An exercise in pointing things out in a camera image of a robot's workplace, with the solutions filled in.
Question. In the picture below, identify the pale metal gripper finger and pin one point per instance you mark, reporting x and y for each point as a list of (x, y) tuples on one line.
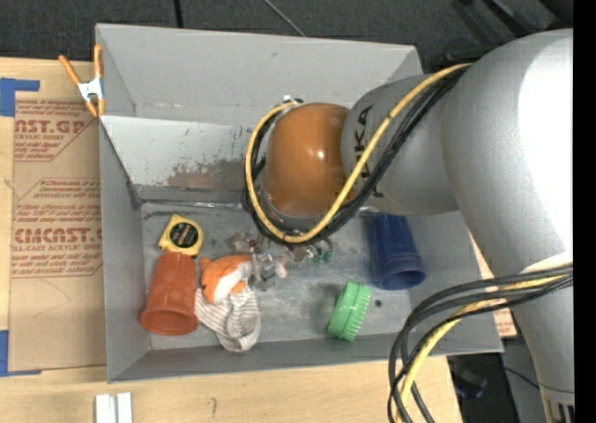
[(240, 241), (263, 268)]

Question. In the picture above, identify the yellow and black tape measure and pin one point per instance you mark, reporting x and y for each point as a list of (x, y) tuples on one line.
[(182, 236)]

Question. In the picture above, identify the striped white cloth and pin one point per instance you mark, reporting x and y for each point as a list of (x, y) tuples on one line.
[(235, 321)]

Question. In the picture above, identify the orange plastic cup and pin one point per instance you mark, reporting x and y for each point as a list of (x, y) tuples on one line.
[(171, 295)]

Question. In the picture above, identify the brown cardboard board red print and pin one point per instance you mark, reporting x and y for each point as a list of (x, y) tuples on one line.
[(56, 272)]

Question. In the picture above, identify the orange and white toy animal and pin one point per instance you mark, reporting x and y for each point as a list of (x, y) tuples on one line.
[(223, 274)]

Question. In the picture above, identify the grey metal bin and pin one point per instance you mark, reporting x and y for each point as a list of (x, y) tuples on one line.
[(298, 76)]

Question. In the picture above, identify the blue plastic cup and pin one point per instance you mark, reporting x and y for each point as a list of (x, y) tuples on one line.
[(393, 253)]

